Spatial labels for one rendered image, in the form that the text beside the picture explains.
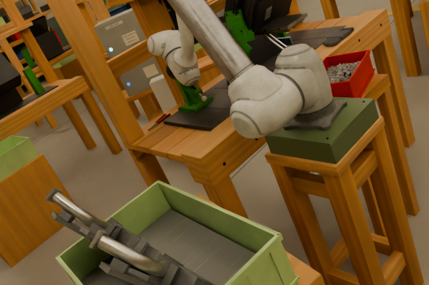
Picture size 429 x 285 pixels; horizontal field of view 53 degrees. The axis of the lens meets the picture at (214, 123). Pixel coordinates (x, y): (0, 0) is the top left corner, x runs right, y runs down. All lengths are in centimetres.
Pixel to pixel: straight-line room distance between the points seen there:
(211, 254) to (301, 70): 64
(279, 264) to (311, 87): 60
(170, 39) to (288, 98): 76
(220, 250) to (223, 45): 62
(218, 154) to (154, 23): 85
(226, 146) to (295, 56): 53
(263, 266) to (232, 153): 80
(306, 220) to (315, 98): 54
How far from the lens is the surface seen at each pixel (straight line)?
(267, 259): 108
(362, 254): 170
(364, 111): 156
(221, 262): 126
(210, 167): 173
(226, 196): 182
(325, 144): 142
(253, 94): 132
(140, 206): 154
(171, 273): 105
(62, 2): 209
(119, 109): 216
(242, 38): 214
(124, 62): 228
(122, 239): 144
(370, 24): 255
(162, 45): 193
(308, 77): 143
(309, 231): 181
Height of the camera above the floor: 164
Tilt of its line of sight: 23 degrees down
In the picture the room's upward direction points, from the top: 24 degrees counter-clockwise
